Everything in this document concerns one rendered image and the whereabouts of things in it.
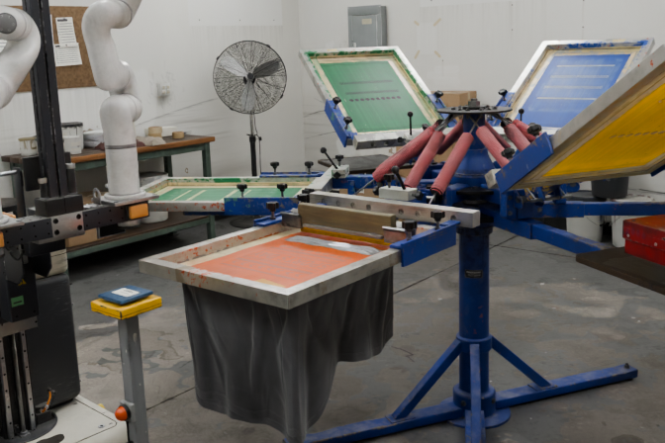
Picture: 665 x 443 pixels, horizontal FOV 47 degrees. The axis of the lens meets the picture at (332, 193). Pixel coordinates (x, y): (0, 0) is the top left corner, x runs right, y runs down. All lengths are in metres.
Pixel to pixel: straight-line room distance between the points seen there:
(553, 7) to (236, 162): 3.16
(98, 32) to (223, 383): 1.09
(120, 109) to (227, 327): 0.73
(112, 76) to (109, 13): 0.19
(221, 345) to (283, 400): 0.25
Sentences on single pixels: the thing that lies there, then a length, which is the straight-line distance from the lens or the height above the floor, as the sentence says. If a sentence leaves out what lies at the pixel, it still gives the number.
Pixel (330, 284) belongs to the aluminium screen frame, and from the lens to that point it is 2.01.
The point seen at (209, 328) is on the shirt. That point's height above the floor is 0.78.
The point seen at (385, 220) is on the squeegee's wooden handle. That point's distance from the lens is 2.38.
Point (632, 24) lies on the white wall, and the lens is 6.36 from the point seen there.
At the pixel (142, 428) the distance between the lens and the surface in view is 2.21.
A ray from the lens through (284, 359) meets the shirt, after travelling 2.11.
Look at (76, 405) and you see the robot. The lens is 3.16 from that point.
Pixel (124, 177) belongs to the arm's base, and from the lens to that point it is 2.45.
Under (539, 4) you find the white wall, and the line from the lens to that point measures 6.63.
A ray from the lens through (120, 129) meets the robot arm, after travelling 2.43.
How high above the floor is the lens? 1.58
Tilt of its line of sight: 11 degrees down
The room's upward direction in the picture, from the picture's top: 2 degrees counter-clockwise
